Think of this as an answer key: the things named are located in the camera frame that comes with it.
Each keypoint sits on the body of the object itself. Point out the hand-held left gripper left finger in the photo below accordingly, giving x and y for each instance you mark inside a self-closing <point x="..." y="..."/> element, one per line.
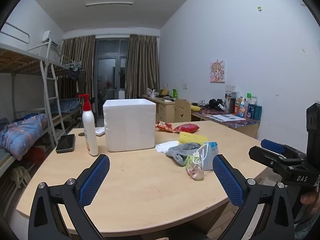
<point x="95" y="177"/>

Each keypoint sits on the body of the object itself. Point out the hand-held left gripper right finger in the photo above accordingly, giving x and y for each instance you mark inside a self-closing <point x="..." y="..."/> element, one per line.
<point x="228" y="180"/>

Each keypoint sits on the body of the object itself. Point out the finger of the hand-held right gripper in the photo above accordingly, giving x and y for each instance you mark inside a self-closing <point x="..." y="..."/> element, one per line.
<point x="260" y="152"/>
<point x="272" y="145"/>

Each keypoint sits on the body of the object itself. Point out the blue face mask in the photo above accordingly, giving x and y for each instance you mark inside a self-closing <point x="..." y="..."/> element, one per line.
<point x="211" y="155"/>

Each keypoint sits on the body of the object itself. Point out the clear plastic bag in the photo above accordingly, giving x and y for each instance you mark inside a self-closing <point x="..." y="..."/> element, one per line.
<point x="195" y="168"/>

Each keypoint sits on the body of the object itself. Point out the grey cloth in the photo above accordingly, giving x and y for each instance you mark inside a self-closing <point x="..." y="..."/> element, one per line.
<point x="181" y="151"/>

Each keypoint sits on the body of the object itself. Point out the yellow foam net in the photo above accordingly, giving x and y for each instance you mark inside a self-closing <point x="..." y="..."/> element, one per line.
<point x="192" y="137"/>

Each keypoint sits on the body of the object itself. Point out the white foam box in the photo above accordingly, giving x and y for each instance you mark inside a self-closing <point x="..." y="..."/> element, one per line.
<point x="130" y="125"/>

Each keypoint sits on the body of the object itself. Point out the white foam sleeve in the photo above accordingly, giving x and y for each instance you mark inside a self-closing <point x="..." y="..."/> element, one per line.
<point x="165" y="146"/>

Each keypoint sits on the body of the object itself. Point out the person's right forearm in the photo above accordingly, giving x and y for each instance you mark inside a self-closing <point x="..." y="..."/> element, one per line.
<point x="308" y="230"/>

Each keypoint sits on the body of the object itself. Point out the person's right hand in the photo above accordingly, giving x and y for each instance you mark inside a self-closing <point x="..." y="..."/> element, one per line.
<point x="310" y="198"/>

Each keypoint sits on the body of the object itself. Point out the desk with patterned cloth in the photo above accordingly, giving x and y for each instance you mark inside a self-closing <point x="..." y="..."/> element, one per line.
<point x="240" y="125"/>

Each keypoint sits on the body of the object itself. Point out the blue carton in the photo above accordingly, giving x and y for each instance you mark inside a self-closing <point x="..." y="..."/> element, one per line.
<point x="256" y="112"/>

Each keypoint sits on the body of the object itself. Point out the black smartphone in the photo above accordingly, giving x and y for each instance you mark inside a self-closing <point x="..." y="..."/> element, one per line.
<point x="65" y="143"/>

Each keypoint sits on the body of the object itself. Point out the small white charger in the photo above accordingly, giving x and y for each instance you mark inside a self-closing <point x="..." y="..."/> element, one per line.
<point x="100" y="131"/>

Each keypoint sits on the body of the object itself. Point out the white red pump bottle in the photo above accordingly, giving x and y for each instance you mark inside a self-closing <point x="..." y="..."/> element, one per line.
<point x="90" y="130"/>

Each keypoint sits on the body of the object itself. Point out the printed paper sheets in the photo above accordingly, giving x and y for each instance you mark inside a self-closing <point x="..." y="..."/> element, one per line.
<point x="226" y="117"/>

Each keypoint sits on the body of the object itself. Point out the green cap white bottle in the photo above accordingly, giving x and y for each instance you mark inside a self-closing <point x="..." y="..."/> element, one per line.
<point x="248" y="102"/>

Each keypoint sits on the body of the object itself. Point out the steel thermos flask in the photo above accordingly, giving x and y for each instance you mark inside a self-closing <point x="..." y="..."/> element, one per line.
<point x="227" y="102"/>

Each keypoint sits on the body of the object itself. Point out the red bag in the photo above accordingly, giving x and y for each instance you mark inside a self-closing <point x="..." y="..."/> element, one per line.
<point x="35" y="155"/>

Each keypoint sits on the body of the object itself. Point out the black headphones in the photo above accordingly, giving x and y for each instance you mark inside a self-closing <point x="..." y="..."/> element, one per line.
<point x="216" y="103"/>

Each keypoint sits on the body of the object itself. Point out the large red snack packet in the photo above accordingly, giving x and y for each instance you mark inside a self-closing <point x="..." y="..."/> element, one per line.
<point x="186" y="128"/>

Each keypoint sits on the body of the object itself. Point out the beige cloth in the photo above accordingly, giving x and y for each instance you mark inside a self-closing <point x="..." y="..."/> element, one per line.
<point x="21" y="176"/>

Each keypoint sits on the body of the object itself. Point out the blue plaid bedding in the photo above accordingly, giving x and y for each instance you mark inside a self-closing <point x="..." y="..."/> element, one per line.
<point x="70" y="105"/>

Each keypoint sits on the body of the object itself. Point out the yellow foam roll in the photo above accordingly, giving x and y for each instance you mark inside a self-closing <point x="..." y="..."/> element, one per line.
<point x="195" y="108"/>

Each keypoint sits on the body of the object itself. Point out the orange printed snack packet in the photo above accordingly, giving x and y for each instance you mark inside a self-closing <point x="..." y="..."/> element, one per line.
<point x="165" y="127"/>

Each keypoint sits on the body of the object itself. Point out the wooden smiley chair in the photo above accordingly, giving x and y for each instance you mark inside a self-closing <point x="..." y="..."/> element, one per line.
<point x="182" y="111"/>

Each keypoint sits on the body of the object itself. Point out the blue orange quilt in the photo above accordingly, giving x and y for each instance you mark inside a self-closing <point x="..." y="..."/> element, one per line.
<point x="22" y="132"/>

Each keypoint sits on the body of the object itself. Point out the white narrow cabinet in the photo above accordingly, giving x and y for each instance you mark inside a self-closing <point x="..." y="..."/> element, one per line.
<point x="121" y="94"/>

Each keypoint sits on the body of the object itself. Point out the white metal bed ladder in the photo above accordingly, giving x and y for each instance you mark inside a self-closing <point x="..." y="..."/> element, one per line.
<point x="50" y="97"/>

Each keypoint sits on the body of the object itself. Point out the light wooden desk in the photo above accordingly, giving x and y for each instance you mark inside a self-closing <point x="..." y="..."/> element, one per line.
<point x="165" y="110"/>

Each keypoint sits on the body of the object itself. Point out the white electric kettle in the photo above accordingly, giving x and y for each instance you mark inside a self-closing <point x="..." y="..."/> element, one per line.
<point x="152" y="93"/>

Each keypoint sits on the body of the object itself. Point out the dark hanging clothes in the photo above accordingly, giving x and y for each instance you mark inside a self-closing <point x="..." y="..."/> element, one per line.
<point x="76" y="76"/>

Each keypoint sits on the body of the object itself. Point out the yellow bag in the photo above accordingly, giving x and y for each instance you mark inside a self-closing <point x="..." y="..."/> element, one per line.
<point x="164" y="92"/>

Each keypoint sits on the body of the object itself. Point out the small white metal bunk bed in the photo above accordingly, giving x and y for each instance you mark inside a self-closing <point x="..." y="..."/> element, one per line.
<point x="62" y="67"/>

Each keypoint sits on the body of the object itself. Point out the brown curtain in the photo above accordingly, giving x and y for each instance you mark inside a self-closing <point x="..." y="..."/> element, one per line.
<point x="80" y="52"/>
<point x="141" y="65"/>

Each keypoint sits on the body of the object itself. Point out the glass balcony door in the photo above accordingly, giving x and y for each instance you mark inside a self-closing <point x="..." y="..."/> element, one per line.
<point x="110" y="55"/>

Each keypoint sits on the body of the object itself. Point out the large white metal bunk bed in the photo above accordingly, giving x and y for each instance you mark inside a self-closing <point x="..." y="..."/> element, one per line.
<point x="22" y="62"/>

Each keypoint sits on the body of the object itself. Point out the white air conditioner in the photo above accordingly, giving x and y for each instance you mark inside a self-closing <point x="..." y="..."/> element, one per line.
<point x="48" y="38"/>

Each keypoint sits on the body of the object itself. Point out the ceiling tube light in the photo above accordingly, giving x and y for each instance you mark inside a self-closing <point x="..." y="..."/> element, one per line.
<point x="108" y="4"/>

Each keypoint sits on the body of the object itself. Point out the cartoon wall poster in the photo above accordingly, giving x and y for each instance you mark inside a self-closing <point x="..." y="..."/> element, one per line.
<point x="217" y="71"/>

